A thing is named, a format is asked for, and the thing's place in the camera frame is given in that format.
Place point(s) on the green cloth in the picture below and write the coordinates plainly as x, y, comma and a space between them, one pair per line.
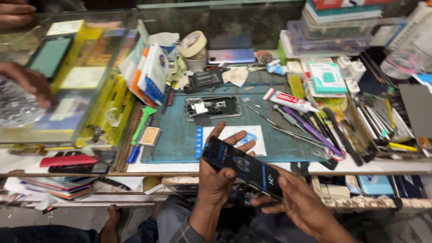
177, 69

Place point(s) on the beige masking tape roll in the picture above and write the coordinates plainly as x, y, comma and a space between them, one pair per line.
192, 44

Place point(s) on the heap of papers on shelf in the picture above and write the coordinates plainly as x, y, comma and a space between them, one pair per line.
57, 189

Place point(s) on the stack of white orange packets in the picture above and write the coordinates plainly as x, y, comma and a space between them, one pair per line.
148, 76

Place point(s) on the yellow flat packet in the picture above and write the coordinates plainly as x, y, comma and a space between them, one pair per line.
297, 87

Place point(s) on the teal white small box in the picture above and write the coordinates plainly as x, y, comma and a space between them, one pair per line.
327, 78

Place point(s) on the black phone battery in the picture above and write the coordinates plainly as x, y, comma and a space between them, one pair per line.
206, 78

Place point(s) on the wooden shelf with boxes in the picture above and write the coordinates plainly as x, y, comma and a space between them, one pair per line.
374, 189

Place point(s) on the teal repair work mat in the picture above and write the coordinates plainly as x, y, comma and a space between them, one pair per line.
175, 135

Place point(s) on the wooden tray of tools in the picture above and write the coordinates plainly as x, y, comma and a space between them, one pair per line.
381, 125

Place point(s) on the person's left hand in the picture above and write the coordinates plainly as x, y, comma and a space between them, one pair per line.
211, 189

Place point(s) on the white glue tube red print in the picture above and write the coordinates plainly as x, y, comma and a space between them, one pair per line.
287, 99

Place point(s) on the clear glass cup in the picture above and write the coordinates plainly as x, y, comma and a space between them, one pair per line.
400, 64

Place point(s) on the long steel tweezers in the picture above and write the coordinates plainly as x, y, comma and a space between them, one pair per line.
300, 136
270, 120

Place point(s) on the white charger plug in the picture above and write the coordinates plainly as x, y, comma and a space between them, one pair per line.
345, 65
357, 69

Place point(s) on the stack of plastic boxes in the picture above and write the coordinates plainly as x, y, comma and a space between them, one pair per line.
334, 30

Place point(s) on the bare foot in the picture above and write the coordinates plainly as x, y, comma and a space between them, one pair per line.
110, 226

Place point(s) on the crumpled white tissue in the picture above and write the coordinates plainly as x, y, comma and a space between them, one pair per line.
236, 76

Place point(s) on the white sheet with blue strip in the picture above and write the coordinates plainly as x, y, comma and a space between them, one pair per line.
260, 135

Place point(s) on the white round cup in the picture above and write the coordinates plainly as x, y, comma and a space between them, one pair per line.
197, 63

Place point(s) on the small brown tape roll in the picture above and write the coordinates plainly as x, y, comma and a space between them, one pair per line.
264, 57

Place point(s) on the black phone display screen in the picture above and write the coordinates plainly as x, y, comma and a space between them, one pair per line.
244, 167

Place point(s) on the person's grey trousers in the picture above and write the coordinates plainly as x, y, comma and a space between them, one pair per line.
168, 219

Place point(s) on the crinkled clear plastic bottle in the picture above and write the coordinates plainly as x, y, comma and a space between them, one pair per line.
17, 108

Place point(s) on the blue white wrapper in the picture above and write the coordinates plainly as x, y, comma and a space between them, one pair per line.
276, 67

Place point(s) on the purple smartphone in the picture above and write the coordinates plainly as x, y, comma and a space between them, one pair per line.
233, 56

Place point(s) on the person's right hand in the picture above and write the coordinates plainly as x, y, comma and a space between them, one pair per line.
303, 209

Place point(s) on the purple plastic spudger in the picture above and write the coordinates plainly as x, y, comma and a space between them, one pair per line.
310, 130

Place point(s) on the black plastic spudger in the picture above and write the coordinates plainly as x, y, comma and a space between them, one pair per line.
342, 136

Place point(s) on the small orange white box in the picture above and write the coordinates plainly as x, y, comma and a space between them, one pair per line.
150, 136

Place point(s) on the opened phone back chassis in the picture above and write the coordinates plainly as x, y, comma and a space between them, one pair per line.
212, 107

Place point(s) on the dark grey sheet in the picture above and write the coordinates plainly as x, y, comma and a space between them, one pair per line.
416, 108

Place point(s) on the red phone case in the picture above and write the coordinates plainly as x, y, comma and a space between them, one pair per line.
67, 160

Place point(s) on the glass display case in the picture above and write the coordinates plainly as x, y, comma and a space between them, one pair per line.
67, 77

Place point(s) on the green plastic pry tool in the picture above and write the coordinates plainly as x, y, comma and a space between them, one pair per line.
144, 123

